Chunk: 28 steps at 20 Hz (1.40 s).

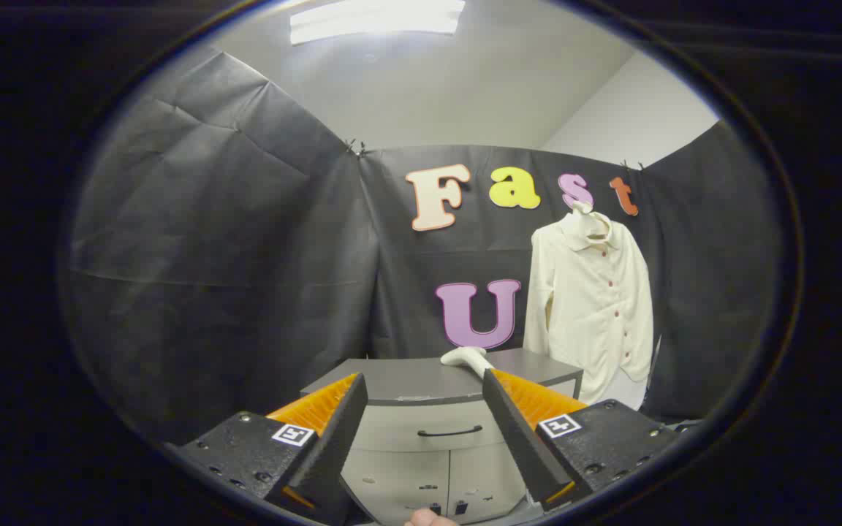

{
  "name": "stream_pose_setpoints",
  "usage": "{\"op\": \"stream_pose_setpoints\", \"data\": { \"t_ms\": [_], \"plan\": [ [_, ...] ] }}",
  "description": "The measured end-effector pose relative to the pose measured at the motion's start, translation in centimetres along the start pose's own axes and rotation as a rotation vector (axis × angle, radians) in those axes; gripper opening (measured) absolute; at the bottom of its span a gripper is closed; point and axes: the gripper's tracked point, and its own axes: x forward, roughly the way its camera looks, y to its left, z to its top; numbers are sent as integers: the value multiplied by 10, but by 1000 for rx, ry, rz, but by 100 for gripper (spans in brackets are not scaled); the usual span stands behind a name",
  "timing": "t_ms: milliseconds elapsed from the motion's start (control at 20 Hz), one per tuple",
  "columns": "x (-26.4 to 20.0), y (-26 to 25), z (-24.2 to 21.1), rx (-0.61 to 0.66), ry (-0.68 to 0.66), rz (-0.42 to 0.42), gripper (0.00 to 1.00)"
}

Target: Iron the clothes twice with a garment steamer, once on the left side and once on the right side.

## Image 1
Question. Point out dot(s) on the black backdrop cloth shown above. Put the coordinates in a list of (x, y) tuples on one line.
[(245, 277)]

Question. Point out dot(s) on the grey cabinet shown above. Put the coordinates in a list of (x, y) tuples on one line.
[(421, 380)]

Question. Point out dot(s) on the ceiling light panel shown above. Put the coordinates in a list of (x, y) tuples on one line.
[(377, 18)]

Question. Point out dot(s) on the white clothes hanger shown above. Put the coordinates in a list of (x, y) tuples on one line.
[(583, 219)]

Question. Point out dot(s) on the cream button-up shirt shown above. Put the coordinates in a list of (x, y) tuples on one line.
[(589, 307)]

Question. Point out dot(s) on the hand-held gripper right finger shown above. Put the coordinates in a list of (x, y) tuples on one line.
[(520, 438)]

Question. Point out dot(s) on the white garment steamer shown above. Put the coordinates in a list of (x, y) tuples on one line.
[(465, 356)]

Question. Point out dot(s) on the white hanging cloth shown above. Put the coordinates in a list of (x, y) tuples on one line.
[(626, 391)]

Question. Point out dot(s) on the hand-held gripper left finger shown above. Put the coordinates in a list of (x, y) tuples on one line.
[(333, 438)]

